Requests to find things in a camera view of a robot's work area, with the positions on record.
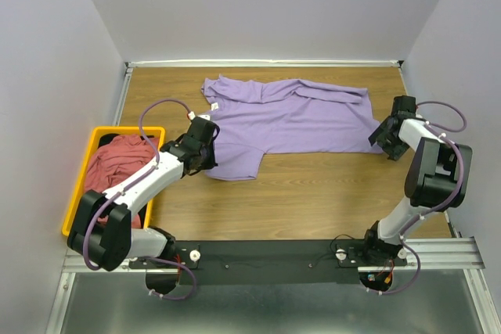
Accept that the purple t shirt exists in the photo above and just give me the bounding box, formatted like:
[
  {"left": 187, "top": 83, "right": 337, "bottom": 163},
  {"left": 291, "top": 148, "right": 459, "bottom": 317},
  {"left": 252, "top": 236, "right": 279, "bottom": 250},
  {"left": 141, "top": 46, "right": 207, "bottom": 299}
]
[{"left": 201, "top": 76, "right": 382, "bottom": 181}]

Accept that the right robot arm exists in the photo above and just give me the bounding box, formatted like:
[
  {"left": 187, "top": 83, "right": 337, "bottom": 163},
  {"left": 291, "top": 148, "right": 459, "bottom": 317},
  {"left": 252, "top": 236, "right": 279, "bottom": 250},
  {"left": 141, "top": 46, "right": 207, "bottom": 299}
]
[{"left": 362, "top": 95, "right": 473, "bottom": 260}]

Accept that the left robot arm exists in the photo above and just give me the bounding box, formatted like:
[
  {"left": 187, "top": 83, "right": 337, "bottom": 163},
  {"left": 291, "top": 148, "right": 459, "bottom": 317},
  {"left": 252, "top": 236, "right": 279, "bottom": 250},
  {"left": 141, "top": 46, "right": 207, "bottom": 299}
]
[{"left": 67, "top": 117, "right": 220, "bottom": 271}]

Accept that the red t shirt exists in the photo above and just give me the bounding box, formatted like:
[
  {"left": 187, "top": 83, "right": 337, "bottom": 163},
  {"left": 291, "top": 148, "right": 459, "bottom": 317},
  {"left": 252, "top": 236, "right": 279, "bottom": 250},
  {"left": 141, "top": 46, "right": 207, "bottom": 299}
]
[{"left": 84, "top": 134, "right": 160, "bottom": 229}]

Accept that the yellow plastic bin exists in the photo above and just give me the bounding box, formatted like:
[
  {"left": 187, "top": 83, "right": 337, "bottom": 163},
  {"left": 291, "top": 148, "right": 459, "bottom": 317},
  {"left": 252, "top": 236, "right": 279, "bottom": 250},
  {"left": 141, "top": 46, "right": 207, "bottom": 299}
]
[{"left": 62, "top": 126, "right": 166, "bottom": 237}]

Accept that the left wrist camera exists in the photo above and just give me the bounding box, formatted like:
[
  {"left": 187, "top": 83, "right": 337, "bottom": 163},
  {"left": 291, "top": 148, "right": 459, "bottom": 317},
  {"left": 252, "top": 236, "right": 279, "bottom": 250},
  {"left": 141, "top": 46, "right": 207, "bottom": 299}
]
[{"left": 187, "top": 111, "right": 211, "bottom": 121}]

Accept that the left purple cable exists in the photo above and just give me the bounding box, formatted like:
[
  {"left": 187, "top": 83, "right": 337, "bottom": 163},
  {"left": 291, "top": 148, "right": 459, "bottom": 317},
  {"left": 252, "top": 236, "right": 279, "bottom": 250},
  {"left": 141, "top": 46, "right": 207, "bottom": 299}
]
[{"left": 84, "top": 99, "right": 199, "bottom": 302}]

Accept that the aluminium frame rail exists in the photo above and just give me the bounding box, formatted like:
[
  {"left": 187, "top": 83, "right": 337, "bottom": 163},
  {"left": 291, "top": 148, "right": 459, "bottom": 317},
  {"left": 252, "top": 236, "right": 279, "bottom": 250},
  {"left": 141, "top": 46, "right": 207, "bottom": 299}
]
[{"left": 47, "top": 238, "right": 498, "bottom": 333}]

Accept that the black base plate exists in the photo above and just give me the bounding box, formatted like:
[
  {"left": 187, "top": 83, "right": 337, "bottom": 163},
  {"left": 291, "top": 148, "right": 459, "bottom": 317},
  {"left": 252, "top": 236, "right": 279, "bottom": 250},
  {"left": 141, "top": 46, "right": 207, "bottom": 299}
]
[{"left": 129, "top": 235, "right": 407, "bottom": 296}]

